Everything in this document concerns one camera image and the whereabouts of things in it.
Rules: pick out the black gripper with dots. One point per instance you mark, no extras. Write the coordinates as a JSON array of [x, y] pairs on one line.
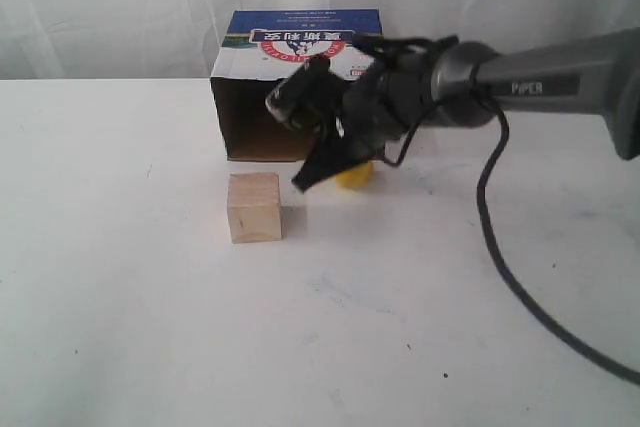
[[381, 106]]

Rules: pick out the yellow tennis ball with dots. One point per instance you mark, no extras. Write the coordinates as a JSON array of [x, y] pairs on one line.
[[355, 178]]

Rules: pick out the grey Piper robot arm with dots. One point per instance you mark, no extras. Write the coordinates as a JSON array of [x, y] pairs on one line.
[[469, 80]]

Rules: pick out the light wooden cube block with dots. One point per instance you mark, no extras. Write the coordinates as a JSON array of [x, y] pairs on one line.
[[254, 207]]

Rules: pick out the blue white cardboard box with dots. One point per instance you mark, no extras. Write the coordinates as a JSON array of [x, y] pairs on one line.
[[261, 48]]

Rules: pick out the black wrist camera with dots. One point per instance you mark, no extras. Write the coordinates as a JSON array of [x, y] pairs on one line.
[[295, 94]]

